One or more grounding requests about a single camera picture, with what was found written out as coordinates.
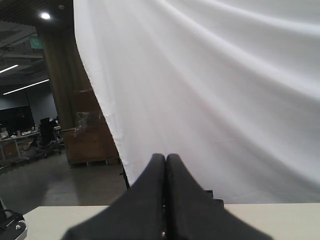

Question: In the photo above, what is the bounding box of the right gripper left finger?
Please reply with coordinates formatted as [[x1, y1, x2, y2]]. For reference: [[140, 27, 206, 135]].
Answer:
[[62, 153, 165, 240]]

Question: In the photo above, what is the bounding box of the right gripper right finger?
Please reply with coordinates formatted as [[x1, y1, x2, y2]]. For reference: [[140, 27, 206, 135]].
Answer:
[[165, 153, 271, 240]]

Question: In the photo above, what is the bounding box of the left grey black robot arm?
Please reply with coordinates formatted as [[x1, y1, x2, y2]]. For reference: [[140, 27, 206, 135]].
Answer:
[[0, 199, 28, 240]]

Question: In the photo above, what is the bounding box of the black backdrop stand pole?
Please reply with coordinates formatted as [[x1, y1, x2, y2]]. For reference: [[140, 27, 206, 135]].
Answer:
[[119, 159, 130, 189]]

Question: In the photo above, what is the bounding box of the wooden crate in background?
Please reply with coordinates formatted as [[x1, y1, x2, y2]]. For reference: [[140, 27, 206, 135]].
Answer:
[[61, 87, 120, 167]]

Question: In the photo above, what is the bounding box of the black office chair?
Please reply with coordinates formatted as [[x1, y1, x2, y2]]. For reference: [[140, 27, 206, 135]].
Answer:
[[36, 117, 61, 159]]

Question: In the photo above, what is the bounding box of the white backdrop cloth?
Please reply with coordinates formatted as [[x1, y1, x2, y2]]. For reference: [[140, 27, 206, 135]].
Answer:
[[73, 0, 320, 204]]

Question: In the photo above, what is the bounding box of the background office desk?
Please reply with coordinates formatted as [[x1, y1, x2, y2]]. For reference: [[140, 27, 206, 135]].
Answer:
[[0, 130, 48, 169]]

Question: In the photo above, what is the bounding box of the green hanging sign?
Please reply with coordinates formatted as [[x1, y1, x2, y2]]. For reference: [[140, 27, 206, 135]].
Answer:
[[28, 35, 43, 50]]

